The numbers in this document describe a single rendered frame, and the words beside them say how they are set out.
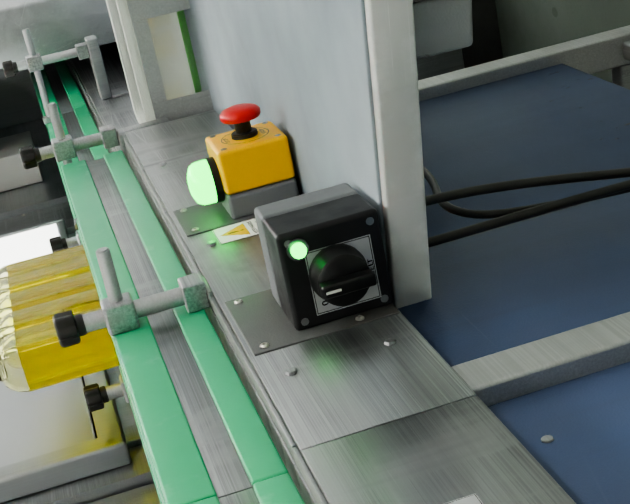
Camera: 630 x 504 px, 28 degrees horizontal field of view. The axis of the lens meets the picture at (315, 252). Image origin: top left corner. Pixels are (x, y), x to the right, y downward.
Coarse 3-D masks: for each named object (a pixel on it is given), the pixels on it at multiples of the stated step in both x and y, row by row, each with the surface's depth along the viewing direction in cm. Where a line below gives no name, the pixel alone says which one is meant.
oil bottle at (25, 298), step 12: (72, 276) 152; (84, 276) 151; (36, 288) 150; (48, 288) 150; (60, 288) 149; (72, 288) 148; (84, 288) 148; (0, 300) 149; (12, 300) 148; (24, 300) 148; (36, 300) 147; (48, 300) 147; (0, 312) 147
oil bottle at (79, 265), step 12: (60, 264) 156; (72, 264) 155; (84, 264) 155; (12, 276) 156; (24, 276) 155; (36, 276) 154; (48, 276) 153; (60, 276) 153; (0, 288) 153; (12, 288) 152; (24, 288) 152
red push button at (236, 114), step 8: (240, 104) 122; (248, 104) 121; (224, 112) 121; (232, 112) 120; (240, 112) 120; (248, 112) 120; (256, 112) 120; (224, 120) 120; (232, 120) 120; (240, 120) 120; (248, 120) 120; (240, 128) 121; (248, 128) 121
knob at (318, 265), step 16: (320, 256) 92; (336, 256) 91; (352, 256) 92; (320, 272) 91; (336, 272) 92; (352, 272) 92; (368, 272) 91; (320, 288) 91; (336, 288) 91; (352, 288) 91; (368, 288) 93; (336, 304) 92
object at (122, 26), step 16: (112, 0) 176; (112, 16) 176; (128, 16) 162; (128, 32) 162; (128, 48) 162; (128, 64) 179; (128, 80) 180; (144, 80) 165; (144, 96) 165; (144, 112) 166
